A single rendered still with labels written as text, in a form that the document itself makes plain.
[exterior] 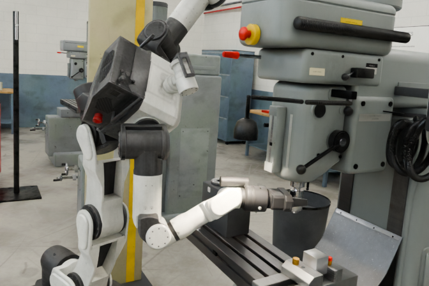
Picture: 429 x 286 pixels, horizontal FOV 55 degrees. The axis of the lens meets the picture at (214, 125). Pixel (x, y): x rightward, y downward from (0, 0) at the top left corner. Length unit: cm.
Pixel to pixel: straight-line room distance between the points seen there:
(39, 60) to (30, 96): 83
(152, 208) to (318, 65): 65
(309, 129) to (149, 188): 52
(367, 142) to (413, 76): 30
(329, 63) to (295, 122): 20
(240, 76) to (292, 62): 746
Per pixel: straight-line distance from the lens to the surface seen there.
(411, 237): 165
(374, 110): 143
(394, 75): 150
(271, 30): 117
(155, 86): 136
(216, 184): 184
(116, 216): 172
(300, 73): 121
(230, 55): 130
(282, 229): 342
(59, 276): 199
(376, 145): 147
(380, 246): 167
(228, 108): 861
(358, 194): 174
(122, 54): 136
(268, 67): 133
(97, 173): 162
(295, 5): 117
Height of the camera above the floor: 166
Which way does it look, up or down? 8 degrees down
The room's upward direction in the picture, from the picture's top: 4 degrees clockwise
